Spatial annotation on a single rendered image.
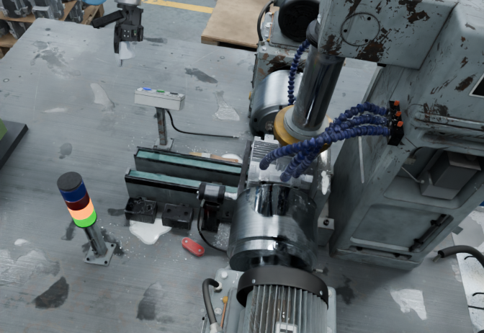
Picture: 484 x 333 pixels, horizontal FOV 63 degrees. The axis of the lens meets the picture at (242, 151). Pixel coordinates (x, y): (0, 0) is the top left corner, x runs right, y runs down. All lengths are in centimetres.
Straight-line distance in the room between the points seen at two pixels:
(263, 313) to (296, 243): 33
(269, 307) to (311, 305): 8
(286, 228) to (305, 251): 8
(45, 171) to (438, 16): 138
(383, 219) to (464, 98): 49
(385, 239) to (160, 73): 126
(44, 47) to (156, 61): 56
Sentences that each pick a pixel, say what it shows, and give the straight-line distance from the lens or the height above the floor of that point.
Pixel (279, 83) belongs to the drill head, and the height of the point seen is 116.
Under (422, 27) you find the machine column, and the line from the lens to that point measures 87.
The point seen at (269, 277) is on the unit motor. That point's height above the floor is 136.
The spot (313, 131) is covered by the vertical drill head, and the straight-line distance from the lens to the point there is 112.
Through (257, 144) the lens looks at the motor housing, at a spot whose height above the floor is 111.
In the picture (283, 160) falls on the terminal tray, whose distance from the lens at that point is 121.
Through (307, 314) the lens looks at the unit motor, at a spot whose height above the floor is 134.
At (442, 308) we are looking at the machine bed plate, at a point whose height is 80.
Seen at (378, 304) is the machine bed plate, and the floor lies 80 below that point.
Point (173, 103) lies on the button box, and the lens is 144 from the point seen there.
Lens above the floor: 206
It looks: 50 degrees down
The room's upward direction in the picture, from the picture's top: 8 degrees clockwise
